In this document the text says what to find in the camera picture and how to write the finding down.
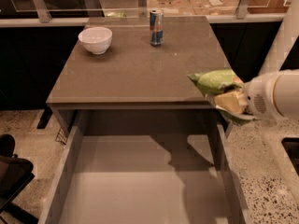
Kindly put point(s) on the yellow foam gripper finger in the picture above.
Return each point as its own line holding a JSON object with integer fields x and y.
{"x": 232, "y": 101}

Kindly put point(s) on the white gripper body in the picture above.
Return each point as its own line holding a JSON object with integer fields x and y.
{"x": 257, "y": 94}

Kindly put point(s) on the green jalapeno chip bag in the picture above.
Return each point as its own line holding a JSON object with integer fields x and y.
{"x": 217, "y": 82}

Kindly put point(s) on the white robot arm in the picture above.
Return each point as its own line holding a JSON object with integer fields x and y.
{"x": 287, "y": 94}

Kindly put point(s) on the open grey top drawer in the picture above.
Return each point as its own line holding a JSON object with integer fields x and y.
{"x": 146, "y": 167}

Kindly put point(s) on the flat cardboard box right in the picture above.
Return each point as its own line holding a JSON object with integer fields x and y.
{"x": 214, "y": 7}

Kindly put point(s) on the flat cardboard box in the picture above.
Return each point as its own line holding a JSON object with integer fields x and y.
{"x": 214, "y": 7}
{"x": 172, "y": 7}

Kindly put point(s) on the blue silver energy drink can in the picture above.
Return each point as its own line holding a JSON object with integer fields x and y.
{"x": 156, "y": 26}

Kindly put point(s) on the flat cardboard box left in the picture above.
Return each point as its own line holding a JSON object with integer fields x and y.
{"x": 172, "y": 7}

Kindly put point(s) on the white ceramic bowl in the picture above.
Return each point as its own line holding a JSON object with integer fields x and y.
{"x": 96, "y": 40}

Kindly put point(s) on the black office chair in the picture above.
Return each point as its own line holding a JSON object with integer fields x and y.
{"x": 15, "y": 174}

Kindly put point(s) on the white ledge rail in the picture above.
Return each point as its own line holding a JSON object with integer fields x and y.
{"x": 63, "y": 22}

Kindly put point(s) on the grey metal post right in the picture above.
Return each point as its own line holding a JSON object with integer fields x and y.
{"x": 242, "y": 9}

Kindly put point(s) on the grey metal post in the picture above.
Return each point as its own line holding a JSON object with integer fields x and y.
{"x": 142, "y": 8}
{"x": 42, "y": 11}
{"x": 242, "y": 9}

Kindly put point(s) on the grey metal post middle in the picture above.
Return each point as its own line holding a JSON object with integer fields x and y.
{"x": 142, "y": 8}

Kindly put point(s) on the grey metal post left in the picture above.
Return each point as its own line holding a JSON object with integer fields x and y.
{"x": 42, "y": 11}

